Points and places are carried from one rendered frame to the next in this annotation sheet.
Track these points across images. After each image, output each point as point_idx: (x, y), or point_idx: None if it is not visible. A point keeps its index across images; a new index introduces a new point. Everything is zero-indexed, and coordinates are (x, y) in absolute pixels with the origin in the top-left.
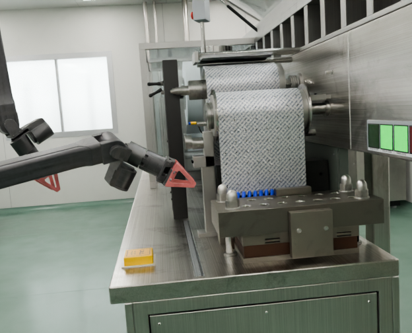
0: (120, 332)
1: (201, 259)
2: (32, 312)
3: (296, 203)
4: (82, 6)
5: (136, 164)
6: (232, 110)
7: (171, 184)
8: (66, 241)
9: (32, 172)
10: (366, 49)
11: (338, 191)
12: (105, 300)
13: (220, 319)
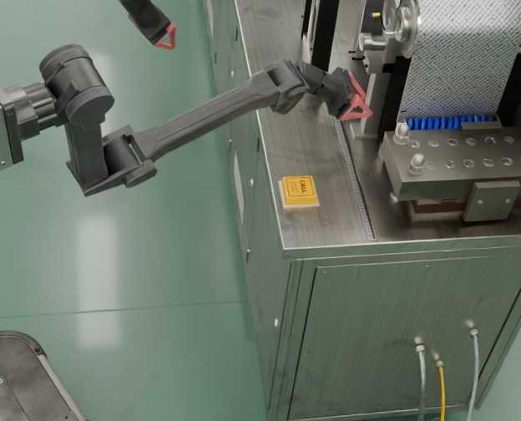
0: (158, 78)
1: (367, 201)
2: (8, 21)
3: (483, 169)
4: None
5: (307, 92)
6: (436, 37)
7: (346, 118)
8: None
9: (205, 130)
10: None
11: None
12: (118, 8)
13: (382, 270)
